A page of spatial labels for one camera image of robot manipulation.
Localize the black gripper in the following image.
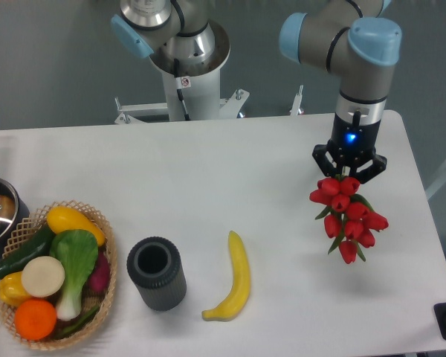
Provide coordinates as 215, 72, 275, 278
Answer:
312, 115, 387, 184

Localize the red tulip bouquet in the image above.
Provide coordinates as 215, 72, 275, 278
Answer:
309, 175, 389, 264

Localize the dark grey ribbed vase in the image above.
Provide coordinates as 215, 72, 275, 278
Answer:
126, 237, 187, 312

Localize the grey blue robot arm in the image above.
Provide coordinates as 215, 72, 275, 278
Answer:
111, 1, 402, 183

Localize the yellow banana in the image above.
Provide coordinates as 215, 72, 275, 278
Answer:
201, 231, 251, 322

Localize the purple sweet potato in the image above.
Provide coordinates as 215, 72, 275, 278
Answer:
87, 251, 110, 293

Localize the green bok choy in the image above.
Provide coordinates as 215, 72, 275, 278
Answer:
50, 229, 98, 321

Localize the yellow squash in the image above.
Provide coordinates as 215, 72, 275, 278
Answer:
46, 206, 106, 247

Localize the green chili pepper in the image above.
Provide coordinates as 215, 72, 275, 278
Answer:
54, 305, 100, 340

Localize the woven wicker basket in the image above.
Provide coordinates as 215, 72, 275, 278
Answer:
0, 200, 117, 351

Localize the beige round disc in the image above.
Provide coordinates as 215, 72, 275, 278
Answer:
21, 256, 65, 298

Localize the dark green cucumber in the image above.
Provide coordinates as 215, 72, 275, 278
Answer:
0, 224, 55, 280

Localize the orange fruit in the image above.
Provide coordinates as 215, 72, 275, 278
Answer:
14, 299, 57, 341

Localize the yellow bell pepper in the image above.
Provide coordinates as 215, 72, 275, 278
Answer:
0, 271, 32, 307

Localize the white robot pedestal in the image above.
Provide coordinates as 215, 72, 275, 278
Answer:
114, 19, 250, 124

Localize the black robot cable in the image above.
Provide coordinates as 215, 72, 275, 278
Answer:
172, 58, 191, 122

